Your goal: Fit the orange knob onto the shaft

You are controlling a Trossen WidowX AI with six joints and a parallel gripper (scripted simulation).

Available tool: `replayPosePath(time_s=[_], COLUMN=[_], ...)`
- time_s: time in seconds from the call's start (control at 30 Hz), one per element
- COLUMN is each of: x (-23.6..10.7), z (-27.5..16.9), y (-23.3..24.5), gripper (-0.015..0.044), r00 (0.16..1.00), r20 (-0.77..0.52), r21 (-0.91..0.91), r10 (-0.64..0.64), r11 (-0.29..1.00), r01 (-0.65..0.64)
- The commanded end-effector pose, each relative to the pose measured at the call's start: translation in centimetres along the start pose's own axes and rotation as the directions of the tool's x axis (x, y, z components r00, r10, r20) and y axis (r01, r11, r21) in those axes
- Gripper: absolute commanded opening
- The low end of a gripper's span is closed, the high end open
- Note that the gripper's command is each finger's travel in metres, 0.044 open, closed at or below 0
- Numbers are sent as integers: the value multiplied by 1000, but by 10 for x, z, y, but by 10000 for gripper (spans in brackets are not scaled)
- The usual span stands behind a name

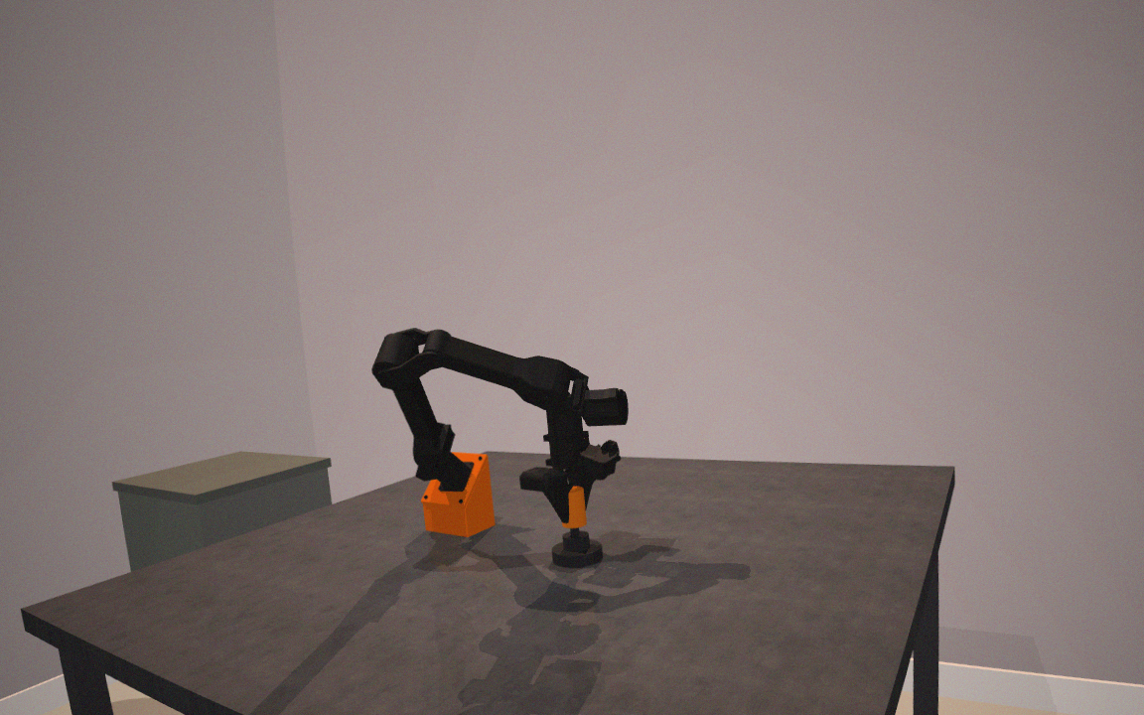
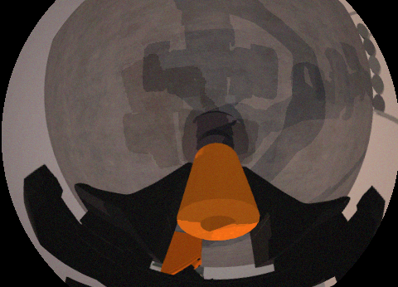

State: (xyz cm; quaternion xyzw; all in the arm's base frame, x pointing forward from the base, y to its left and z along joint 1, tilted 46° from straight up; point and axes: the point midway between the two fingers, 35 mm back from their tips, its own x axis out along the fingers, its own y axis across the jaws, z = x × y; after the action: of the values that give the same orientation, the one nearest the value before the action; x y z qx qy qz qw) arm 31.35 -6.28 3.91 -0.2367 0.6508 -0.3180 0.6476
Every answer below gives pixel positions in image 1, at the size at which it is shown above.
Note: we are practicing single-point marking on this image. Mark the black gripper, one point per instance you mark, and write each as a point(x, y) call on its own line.
point(553, 482)

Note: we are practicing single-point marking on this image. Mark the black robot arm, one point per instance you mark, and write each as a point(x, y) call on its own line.
point(541, 381)

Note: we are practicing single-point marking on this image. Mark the orange tapered knob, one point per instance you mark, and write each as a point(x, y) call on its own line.
point(577, 510)

